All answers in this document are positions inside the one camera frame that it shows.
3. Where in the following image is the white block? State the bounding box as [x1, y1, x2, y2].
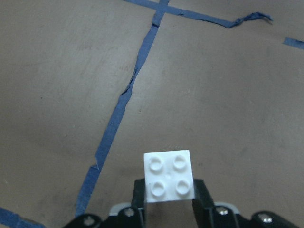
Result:
[143, 150, 195, 203]

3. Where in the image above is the brown paper table cover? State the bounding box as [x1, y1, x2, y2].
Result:
[0, 0, 304, 228]

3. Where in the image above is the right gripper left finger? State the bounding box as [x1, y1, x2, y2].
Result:
[131, 179, 146, 228]

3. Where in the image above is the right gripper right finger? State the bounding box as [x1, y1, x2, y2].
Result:
[192, 179, 215, 228]

